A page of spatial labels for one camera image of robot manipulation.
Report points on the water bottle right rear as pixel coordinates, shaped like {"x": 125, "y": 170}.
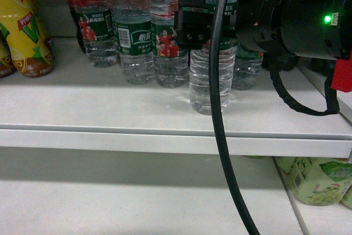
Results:
{"x": 247, "y": 67}

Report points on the clear water bottle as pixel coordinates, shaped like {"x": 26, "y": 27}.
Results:
{"x": 199, "y": 92}

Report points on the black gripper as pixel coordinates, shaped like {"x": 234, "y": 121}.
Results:
{"x": 257, "y": 26}

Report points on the cola bottle behind water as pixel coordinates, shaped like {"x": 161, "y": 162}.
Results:
{"x": 78, "y": 32}

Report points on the white metal shelf board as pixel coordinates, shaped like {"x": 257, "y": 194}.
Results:
{"x": 78, "y": 106}

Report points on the water bottle barcode label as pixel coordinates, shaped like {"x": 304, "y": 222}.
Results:
{"x": 132, "y": 33}

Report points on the water bottle far left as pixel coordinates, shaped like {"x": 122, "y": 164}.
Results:
{"x": 96, "y": 27}

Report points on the green juice bottle right edge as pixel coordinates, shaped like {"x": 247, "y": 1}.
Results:
{"x": 346, "y": 200}

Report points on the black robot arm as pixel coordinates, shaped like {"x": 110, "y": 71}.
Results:
{"x": 306, "y": 28}

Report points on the water bottle red players label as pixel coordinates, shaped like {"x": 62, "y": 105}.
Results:
{"x": 170, "y": 61}

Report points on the yellow lemon tea bottle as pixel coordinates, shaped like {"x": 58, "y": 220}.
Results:
{"x": 28, "y": 40}

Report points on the red plastic bracket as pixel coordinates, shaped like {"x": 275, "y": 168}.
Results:
{"x": 342, "y": 75}

